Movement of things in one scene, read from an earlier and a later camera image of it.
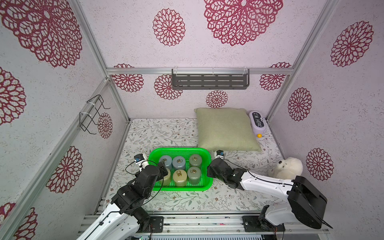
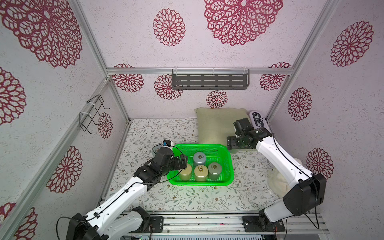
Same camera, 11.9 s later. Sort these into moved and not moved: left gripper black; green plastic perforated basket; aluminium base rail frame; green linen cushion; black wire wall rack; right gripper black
Moved: green plastic perforated basket; right gripper black; left gripper black
Not moved: aluminium base rail frame; green linen cushion; black wire wall rack
